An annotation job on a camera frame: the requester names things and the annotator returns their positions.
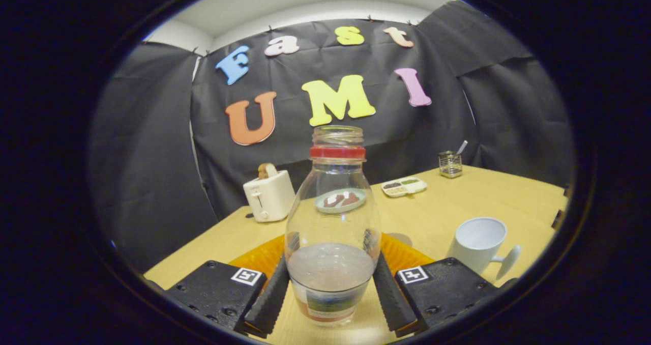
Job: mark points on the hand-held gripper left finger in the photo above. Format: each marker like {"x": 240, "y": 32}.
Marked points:
{"x": 269, "y": 299}

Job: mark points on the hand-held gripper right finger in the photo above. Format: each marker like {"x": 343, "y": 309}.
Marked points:
{"x": 394, "y": 299}

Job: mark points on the round brown coaster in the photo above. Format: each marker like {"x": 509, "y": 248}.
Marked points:
{"x": 403, "y": 239}

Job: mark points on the white cup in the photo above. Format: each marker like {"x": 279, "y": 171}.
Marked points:
{"x": 475, "y": 248}

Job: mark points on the wooden table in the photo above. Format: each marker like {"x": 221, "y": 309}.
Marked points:
{"x": 432, "y": 212}

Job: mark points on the white toaster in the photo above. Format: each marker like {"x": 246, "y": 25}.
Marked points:
{"x": 269, "y": 197}

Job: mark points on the pale green plate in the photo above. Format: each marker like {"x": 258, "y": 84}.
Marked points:
{"x": 339, "y": 207}

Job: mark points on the brown meat slice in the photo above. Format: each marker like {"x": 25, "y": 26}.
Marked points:
{"x": 333, "y": 200}
{"x": 351, "y": 198}

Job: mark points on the white divided tray with grains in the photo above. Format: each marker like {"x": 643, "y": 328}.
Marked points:
{"x": 404, "y": 187}

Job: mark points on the bread slice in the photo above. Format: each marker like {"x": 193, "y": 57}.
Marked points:
{"x": 267, "y": 170}

